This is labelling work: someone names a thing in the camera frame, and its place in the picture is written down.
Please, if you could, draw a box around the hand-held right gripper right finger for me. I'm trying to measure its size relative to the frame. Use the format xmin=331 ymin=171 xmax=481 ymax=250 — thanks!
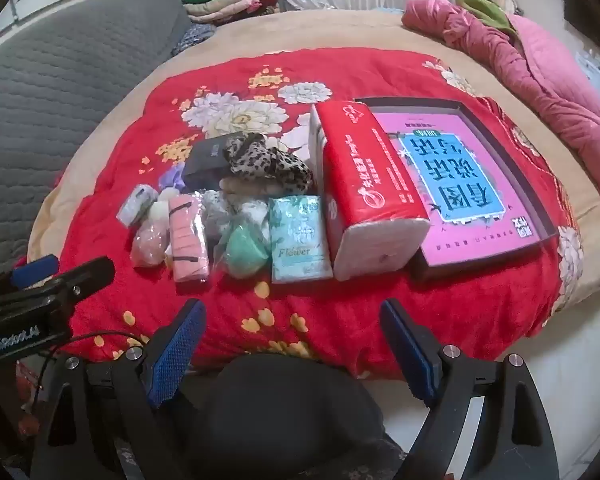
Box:
xmin=379 ymin=298 xmax=561 ymax=480

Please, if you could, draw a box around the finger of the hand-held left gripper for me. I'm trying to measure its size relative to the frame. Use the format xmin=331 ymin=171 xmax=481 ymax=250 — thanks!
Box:
xmin=9 ymin=254 xmax=61 ymax=286
xmin=45 ymin=257 xmax=117 ymax=307

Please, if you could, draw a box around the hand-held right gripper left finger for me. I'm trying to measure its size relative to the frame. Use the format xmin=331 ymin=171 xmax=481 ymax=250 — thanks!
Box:
xmin=30 ymin=299 xmax=208 ymax=480

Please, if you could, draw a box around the yellow foil packet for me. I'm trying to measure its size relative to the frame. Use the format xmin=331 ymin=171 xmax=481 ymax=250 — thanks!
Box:
xmin=131 ymin=220 xmax=171 ymax=268

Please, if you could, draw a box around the pink striped packet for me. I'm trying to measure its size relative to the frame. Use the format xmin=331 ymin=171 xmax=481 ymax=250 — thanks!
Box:
xmin=167 ymin=195 xmax=211 ymax=282

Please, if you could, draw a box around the green puff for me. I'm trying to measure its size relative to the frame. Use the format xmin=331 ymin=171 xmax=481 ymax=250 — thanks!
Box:
xmin=220 ymin=217 xmax=271 ymax=278

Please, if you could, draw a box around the teal tissue packet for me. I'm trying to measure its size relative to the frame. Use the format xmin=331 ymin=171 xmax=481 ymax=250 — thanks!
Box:
xmin=269 ymin=195 xmax=333 ymax=285

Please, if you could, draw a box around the beige plush bear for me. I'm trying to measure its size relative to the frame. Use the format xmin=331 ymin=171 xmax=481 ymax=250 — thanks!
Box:
xmin=217 ymin=176 xmax=281 ymax=200

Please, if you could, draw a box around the leopard print scrunchie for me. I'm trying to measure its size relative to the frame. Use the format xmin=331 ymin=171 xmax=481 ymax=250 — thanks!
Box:
xmin=223 ymin=133 xmax=313 ymax=193

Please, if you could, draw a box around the pink box lid tray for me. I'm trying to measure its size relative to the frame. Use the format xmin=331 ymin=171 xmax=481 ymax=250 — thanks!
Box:
xmin=354 ymin=96 xmax=560 ymax=281

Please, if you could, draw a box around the light blue tissue packet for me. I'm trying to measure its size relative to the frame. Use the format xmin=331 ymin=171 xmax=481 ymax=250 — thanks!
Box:
xmin=116 ymin=184 xmax=159 ymax=226

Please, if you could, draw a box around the red floral blanket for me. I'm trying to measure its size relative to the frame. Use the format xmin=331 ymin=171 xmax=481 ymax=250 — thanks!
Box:
xmin=55 ymin=52 xmax=586 ymax=381

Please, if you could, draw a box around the purple scrunchie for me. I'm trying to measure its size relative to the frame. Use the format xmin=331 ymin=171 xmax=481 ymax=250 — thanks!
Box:
xmin=158 ymin=162 xmax=188 ymax=193

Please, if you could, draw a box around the dark blue box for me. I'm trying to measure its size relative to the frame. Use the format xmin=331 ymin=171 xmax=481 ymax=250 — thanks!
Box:
xmin=182 ymin=136 xmax=241 ymax=191

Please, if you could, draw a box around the red tissue pack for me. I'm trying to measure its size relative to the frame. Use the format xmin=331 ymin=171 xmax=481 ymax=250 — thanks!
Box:
xmin=308 ymin=101 xmax=431 ymax=282

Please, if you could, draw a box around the grey quilted headboard cushion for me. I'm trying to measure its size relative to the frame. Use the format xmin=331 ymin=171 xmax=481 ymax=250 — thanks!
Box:
xmin=0 ymin=0 xmax=193 ymax=281

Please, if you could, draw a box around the pink and blue book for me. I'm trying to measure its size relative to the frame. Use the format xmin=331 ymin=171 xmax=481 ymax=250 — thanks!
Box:
xmin=375 ymin=110 xmax=551 ymax=267

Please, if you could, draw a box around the blue patterned cloth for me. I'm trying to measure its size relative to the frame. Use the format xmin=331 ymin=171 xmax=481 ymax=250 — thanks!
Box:
xmin=172 ymin=22 xmax=216 ymax=56

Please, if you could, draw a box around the pink quilt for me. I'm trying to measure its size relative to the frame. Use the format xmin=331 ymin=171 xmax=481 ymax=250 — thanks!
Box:
xmin=401 ymin=0 xmax=600 ymax=206

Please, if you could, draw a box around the stack of folded clothes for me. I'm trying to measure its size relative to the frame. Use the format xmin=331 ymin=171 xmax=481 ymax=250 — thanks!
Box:
xmin=181 ymin=0 xmax=286 ymax=23

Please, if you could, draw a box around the beige bed sheet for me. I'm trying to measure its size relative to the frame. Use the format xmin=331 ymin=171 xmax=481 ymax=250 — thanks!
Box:
xmin=27 ymin=10 xmax=600 ymax=311

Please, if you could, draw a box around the green cloth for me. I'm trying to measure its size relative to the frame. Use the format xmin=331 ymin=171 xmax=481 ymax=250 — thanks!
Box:
xmin=455 ymin=0 xmax=518 ymax=43

